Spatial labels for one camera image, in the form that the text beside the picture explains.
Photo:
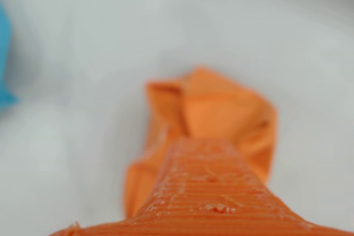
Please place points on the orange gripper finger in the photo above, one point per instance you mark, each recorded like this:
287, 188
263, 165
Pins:
204, 191

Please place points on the orange paper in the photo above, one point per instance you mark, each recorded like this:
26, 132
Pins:
215, 103

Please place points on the blue paper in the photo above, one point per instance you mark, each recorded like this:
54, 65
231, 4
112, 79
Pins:
4, 53

